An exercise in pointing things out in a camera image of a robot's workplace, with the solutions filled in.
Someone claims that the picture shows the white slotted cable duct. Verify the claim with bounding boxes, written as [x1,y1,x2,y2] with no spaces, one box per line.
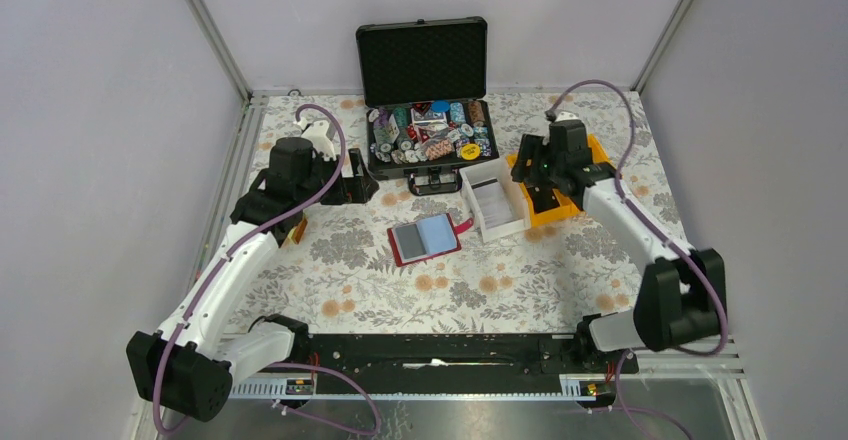
[229,374,615,403]

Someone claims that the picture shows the orange green sticky note block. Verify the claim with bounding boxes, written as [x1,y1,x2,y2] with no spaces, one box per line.
[285,217,308,245]

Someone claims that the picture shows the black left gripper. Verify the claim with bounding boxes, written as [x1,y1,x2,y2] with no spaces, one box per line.
[297,148,378,207]

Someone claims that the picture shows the floral patterned table mat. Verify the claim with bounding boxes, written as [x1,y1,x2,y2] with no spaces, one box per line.
[223,91,718,336]

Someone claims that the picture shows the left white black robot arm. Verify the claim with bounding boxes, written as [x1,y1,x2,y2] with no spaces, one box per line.
[126,137,379,422]

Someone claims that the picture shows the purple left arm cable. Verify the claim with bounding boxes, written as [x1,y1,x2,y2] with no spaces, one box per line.
[152,104,384,438]

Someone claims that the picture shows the black credit card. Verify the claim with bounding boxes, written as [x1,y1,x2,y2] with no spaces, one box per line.
[394,224,427,261]

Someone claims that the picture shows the yellow bin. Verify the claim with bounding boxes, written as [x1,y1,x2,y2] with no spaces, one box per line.
[506,152,584,229]
[581,134,610,164]

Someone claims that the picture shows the yellow round dealer chip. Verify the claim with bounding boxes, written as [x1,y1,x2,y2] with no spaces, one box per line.
[458,143,482,161]

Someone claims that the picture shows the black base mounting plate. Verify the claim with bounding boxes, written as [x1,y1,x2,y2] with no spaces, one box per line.
[263,333,639,386]

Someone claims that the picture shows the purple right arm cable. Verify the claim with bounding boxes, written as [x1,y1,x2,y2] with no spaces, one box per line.
[544,79,730,440]

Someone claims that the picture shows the cards in white bin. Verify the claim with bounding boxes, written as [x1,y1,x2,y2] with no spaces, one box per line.
[472,179,515,228]

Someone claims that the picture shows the red leather card holder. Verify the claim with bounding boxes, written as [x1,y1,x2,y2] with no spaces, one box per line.
[387,213,474,267]

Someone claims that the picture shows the black poker chip case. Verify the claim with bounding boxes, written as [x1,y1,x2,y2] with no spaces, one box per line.
[355,16,499,196]

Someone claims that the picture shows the white plastic bin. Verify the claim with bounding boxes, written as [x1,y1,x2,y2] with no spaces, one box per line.
[460,158,531,243]

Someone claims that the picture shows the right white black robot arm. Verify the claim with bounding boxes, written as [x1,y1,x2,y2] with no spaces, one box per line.
[511,120,729,372]

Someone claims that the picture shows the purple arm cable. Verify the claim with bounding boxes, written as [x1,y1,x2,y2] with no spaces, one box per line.
[152,104,384,438]
[544,79,730,440]

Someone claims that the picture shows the black card in yellow bin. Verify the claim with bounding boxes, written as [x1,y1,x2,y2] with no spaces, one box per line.
[531,188,560,214]

